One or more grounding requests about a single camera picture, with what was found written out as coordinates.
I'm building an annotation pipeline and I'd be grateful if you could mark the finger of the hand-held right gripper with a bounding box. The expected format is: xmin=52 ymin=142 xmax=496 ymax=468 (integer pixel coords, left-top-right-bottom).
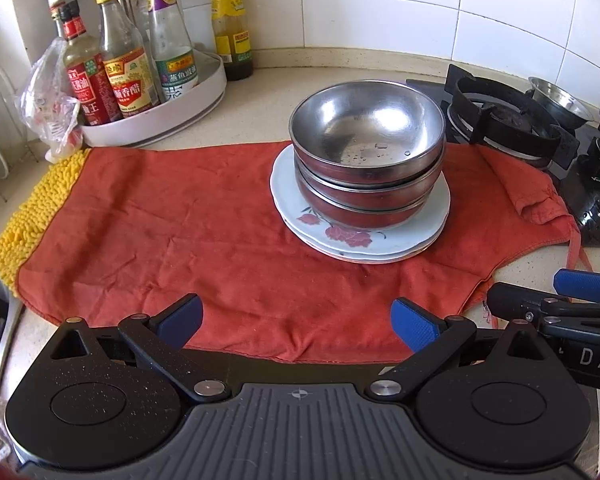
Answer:
xmin=553 ymin=268 xmax=600 ymax=304
xmin=486 ymin=282 xmax=600 ymax=332

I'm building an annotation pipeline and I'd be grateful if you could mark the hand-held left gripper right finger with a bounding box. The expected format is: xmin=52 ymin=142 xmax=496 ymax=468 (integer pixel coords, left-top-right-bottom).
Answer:
xmin=369 ymin=298 xmax=548 ymax=402

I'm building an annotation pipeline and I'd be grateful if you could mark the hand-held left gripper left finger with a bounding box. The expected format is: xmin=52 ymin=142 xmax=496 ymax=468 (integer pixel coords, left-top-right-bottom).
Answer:
xmin=50 ymin=294 xmax=229 ymax=403

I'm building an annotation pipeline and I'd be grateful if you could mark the white floral plate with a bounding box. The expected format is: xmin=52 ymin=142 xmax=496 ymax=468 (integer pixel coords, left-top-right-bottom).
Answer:
xmin=275 ymin=200 xmax=451 ymax=259
xmin=280 ymin=210 xmax=449 ymax=264
xmin=269 ymin=147 xmax=452 ymax=255

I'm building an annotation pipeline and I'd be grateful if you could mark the stainless steel bowl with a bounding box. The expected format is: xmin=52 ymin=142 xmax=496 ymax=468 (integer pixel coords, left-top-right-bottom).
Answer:
xmin=288 ymin=80 xmax=447 ymax=182
xmin=300 ymin=180 xmax=439 ymax=229
xmin=294 ymin=152 xmax=444 ymax=204
xmin=527 ymin=76 xmax=596 ymax=129

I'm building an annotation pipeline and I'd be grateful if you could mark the red cloth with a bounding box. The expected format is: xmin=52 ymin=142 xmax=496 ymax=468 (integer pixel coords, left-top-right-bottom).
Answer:
xmin=10 ymin=141 xmax=592 ymax=364

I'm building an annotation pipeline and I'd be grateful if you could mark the black gas stove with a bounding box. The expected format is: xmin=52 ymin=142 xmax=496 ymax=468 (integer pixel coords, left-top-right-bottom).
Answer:
xmin=405 ymin=62 xmax=600 ymax=249

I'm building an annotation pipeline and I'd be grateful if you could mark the black burner grate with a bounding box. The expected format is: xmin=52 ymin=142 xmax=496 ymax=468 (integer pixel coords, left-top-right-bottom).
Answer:
xmin=444 ymin=64 xmax=581 ymax=171

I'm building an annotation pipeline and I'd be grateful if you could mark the stainless steel sink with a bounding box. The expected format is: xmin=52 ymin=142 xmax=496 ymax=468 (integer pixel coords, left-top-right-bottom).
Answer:
xmin=0 ymin=260 xmax=29 ymax=402

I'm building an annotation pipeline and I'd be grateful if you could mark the yellow chenille mat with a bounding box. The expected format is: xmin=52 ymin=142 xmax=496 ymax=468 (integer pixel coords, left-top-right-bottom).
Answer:
xmin=0 ymin=147 xmax=94 ymax=302

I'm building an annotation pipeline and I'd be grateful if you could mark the white two-tier turntable rack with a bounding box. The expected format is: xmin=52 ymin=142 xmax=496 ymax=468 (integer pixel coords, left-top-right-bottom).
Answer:
xmin=45 ymin=0 xmax=229 ymax=149

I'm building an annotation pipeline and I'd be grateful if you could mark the yellow cap vinegar bottle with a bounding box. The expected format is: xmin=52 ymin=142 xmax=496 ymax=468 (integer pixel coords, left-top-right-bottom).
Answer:
xmin=93 ymin=0 xmax=161 ymax=119

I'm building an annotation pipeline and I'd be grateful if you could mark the clear plastic bag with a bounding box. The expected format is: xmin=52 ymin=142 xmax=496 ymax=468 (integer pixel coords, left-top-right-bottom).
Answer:
xmin=20 ymin=37 xmax=84 ymax=164

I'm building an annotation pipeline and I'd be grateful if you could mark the red label sauce bottle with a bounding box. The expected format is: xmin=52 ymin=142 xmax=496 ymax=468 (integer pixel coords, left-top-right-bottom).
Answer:
xmin=59 ymin=0 xmax=124 ymax=127

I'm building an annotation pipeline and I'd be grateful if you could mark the clear purple label soy bottle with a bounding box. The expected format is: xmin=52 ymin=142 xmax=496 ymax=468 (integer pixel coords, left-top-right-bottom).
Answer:
xmin=144 ymin=0 xmax=200 ymax=104

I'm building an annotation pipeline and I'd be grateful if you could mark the yellow-label sauce bottle by wall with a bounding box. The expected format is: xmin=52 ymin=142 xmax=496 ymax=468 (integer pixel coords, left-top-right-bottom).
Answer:
xmin=210 ymin=0 xmax=255 ymax=82

